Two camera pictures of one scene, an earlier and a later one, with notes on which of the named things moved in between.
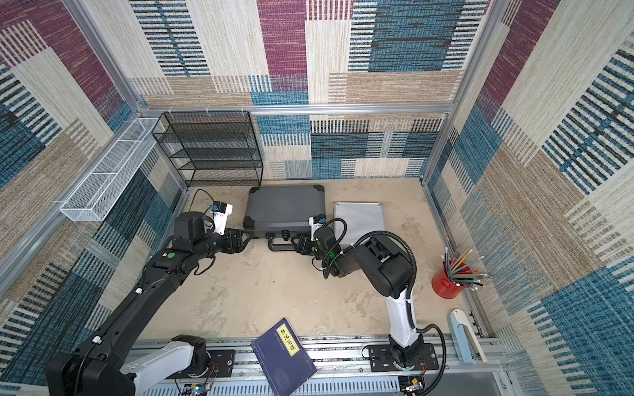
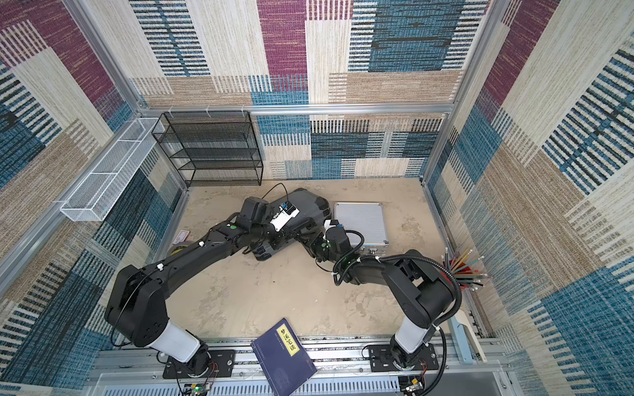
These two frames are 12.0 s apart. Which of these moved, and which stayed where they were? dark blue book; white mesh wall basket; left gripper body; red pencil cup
Moved: left gripper body
Stayed: white mesh wall basket; dark blue book; red pencil cup
